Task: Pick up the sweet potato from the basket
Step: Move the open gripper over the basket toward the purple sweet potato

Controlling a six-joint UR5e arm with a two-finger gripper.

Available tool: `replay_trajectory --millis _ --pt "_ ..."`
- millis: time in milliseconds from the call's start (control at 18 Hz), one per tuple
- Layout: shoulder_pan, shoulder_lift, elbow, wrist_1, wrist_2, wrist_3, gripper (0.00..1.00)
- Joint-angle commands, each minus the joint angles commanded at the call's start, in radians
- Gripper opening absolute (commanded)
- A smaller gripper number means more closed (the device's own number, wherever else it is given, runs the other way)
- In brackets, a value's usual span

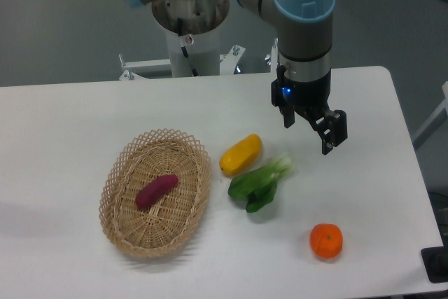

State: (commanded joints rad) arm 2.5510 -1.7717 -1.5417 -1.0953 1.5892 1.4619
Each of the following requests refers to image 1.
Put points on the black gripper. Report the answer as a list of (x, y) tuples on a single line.
[(310, 101)]

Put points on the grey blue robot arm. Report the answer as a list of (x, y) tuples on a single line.
[(302, 61)]

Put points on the green bok choy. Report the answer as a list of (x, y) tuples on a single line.
[(259, 187)]

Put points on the yellow mango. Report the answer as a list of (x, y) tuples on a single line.
[(241, 155)]

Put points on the white metal base frame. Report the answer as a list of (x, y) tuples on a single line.
[(229, 64)]

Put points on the white furniture leg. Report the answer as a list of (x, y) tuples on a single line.
[(432, 123)]

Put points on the woven wicker basket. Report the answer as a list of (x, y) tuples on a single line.
[(168, 224)]

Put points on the purple sweet potato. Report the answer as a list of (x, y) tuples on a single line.
[(156, 189)]

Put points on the black device at table edge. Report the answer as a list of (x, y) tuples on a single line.
[(435, 263)]

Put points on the orange tangerine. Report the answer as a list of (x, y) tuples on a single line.
[(326, 240)]

